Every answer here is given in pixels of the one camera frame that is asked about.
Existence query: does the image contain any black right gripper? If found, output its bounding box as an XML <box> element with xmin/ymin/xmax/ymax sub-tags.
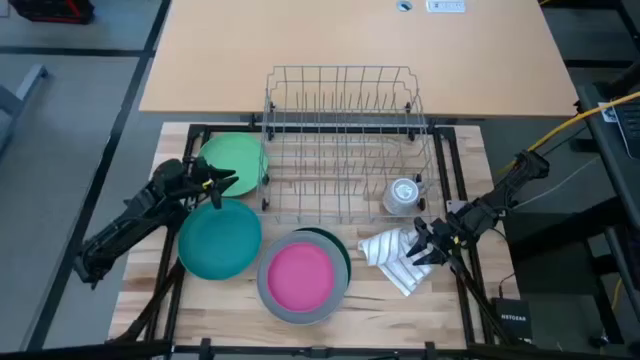
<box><xmin>405</xmin><ymin>202</ymin><xmax>489</xmax><ymax>267</ymax></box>

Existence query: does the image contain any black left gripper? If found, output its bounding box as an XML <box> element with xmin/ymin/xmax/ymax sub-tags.
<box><xmin>187</xmin><ymin>156</ymin><xmax>240</xmax><ymax>210</ymax></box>

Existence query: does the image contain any light green plate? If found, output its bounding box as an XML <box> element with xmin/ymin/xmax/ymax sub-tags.
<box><xmin>198</xmin><ymin>132</ymin><xmax>270</xmax><ymax>198</ymax></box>

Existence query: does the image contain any teal plate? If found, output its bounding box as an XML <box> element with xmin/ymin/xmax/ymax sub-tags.
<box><xmin>177</xmin><ymin>198</ymin><xmax>263</xmax><ymax>281</ymax></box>

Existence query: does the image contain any dark green plate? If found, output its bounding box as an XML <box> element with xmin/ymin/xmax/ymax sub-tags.
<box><xmin>294</xmin><ymin>227</ymin><xmax>353</xmax><ymax>296</ymax></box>

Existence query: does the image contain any small pink plate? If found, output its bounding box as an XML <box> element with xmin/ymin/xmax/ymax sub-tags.
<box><xmin>266</xmin><ymin>242</ymin><xmax>336</xmax><ymax>314</ymax></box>

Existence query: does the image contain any grey plate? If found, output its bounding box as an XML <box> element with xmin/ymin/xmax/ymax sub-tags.
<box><xmin>256</xmin><ymin>230</ymin><xmax>350</xmax><ymax>326</ymax></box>

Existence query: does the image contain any white striped dish towel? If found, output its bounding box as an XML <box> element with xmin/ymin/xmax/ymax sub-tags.
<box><xmin>357</xmin><ymin>227</ymin><xmax>444</xmax><ymax>297</ymax></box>

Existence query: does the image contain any clear patterned glass cup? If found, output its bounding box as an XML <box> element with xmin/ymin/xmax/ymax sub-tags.
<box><xmin>382</xmin><ymin>177</ymin><xmax>426</xmax><ymax>217</ymax></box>

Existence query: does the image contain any black side table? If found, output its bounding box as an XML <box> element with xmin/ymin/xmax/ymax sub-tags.
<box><xmin>574</xmin><ymin>59</ymin><xmax>640</xmax><ymax>346</ymax></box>

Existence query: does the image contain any tan wooden desk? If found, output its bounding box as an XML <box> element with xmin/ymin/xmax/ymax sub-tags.
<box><xmin>138</xmin><ymin>0</ymin><xmax>580</xmax><ymax>119</ymax></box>

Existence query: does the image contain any white paper sticker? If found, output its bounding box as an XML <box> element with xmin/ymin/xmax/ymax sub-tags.
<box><xmin>597</xmin><ymin>102</ymin><xmax>620</xmax><ymax>124</ymax></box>

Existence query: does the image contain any black keyboard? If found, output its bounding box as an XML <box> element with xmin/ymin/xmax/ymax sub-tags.
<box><xmin>612</xmin><ymin>99</ymin><xmax>640</xmax><ymax>161</ymax></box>

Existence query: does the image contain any white power strip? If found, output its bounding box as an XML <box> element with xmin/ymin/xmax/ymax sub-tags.
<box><xmin>425</xmin><ymin>0</ymin><xmax>467</xmax><ymax>14</ymax></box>

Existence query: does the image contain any black and red toolbox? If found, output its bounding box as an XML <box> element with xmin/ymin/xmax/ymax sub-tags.
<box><xmin>7</xmin><ymin>0</ymin><xmax>96</xmax><ymax>25</ymax></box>

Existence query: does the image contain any black network switch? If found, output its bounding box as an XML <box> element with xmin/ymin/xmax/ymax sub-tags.
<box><xmin>491</xmin><ymin>297</ymin><xmax>534</xmax><ymax>344</ymax></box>

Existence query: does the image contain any grey wire dish rack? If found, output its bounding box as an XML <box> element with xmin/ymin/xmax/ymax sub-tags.
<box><xmin>257</xmin><ymin>64</ymin><xmax>441</xmax><ymax>226</ymax></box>

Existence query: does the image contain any thin grey cable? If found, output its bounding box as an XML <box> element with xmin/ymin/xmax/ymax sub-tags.
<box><xmin>512</xmin><ymin>155</ymin><xmax>601</xmax><ymax>211</ymax></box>

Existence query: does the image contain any black metal table frame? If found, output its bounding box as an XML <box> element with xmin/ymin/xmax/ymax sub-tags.
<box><xmin>0</xmin><ymin>122</ymin><xmax>640</xmax><ymax>360</ymax></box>

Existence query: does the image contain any yellow cable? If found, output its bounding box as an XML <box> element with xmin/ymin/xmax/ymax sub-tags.
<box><xmin>497</xmin><ymin>91</ymin><xmax>640</xmax><ymax>174</ymax></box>

